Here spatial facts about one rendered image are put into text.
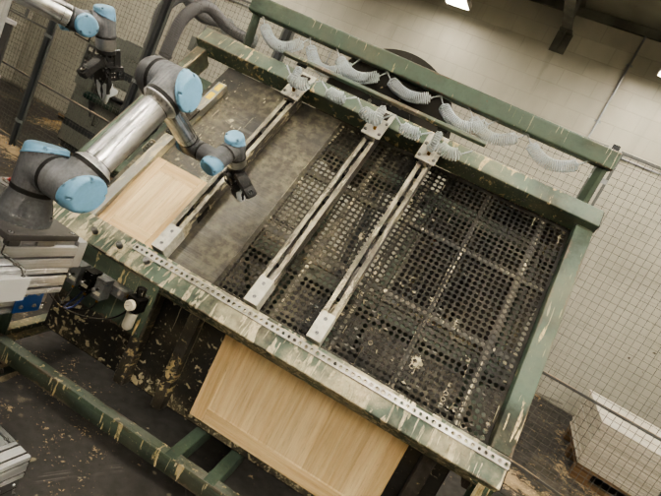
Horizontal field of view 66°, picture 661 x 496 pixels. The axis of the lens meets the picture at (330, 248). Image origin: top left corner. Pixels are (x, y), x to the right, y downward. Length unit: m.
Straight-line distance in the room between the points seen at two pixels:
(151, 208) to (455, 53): 5.40
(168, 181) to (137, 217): 0.22
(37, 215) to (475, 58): 6.08
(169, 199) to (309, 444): 1.23
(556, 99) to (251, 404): 5.47
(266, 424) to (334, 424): 0.31
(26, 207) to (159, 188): 0.90
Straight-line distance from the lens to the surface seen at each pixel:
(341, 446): 2.27
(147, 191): 2.42
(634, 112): 6.86
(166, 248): 2.17
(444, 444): 1.94
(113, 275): 2.24
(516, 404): 2.06
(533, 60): 6.98
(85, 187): 1.48
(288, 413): 2.29
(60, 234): 1.66
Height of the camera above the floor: 1.61
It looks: 10 degrees down
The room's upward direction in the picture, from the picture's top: 26 degrees clockwise
